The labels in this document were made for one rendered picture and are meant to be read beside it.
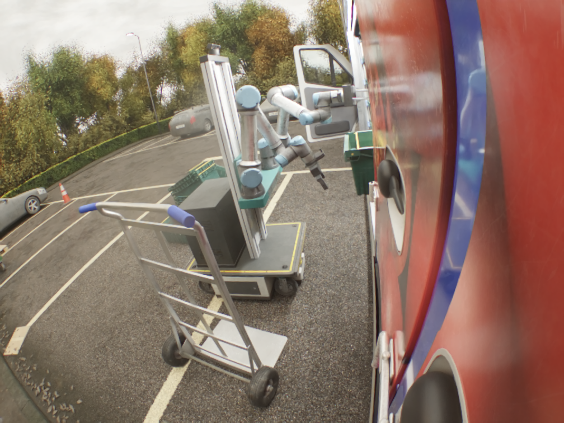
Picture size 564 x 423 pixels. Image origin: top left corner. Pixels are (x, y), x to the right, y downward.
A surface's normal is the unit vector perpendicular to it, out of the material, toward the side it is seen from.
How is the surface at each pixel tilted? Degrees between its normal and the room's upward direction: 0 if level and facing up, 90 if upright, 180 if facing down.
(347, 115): 90
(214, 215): 90
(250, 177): 98
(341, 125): 90
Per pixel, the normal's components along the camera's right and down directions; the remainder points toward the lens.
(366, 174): -0.22, 0.56
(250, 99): 0.25, 0.29
